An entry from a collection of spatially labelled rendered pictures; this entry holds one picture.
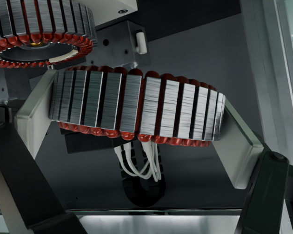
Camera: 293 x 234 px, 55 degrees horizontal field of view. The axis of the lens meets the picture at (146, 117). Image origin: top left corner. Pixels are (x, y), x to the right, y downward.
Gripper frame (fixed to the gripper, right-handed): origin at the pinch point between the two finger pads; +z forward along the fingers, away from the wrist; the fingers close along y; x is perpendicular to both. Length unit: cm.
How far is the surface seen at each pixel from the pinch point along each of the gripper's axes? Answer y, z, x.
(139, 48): 1.2, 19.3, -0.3
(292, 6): 28.4, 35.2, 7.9
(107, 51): -2.9, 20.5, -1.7
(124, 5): -1.7, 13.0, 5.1
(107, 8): -3.2, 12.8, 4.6
